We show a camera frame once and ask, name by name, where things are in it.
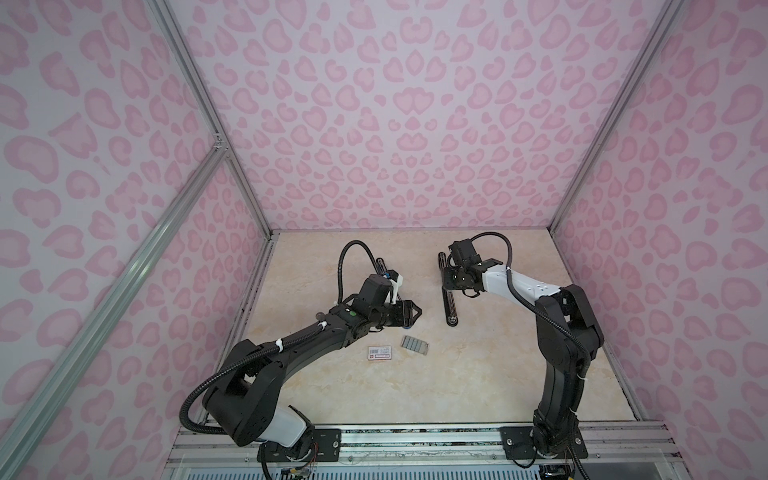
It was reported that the grey staple box tray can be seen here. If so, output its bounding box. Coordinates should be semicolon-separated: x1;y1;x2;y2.
401;335;429;355

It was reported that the aluminium diagonal frame bar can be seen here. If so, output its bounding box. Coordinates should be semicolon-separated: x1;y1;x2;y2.
1;146;228;479

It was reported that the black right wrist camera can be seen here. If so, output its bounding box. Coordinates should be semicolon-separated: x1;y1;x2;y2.
449;239;482;269

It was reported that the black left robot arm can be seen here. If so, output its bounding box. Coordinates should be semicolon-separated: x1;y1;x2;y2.
185;299;422;457

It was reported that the red white staple box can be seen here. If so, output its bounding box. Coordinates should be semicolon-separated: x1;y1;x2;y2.
367;345;393;361

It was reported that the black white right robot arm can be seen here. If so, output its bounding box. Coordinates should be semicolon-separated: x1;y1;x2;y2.
440;259;604;458

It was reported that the aluminium frame corner post left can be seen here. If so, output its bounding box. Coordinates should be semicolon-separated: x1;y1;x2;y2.
146;0;273;239

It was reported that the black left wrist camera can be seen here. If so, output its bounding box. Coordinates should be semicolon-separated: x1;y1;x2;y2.
357;274;397;307

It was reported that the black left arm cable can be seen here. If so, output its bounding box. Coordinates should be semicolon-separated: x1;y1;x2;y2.
178;239;382;436

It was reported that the aluminium frame corner post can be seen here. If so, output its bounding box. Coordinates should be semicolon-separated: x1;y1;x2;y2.
146;0;273;239
547;0;688;236

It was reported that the aluminium frame corner post right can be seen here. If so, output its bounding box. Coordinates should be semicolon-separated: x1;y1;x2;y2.
547;0;688;236

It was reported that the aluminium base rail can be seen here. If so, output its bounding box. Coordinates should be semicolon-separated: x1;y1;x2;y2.
161;421;691;479

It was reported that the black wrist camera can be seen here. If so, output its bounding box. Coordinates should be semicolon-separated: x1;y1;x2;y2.
357;274;397;307
449;239;482;269

